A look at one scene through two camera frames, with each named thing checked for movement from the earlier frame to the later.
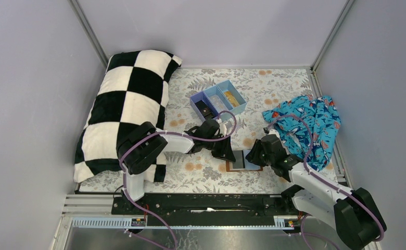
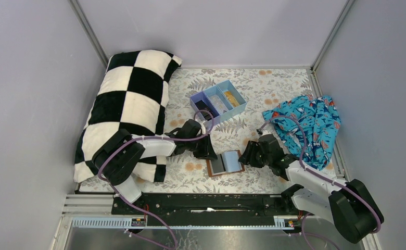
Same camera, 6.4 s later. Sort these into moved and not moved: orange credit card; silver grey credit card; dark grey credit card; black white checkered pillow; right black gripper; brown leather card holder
Moved: dark grey credit card; brown leather card holder
Not moved: black white checkered pillow; orange credit card; right black gripper; silver grey credit card
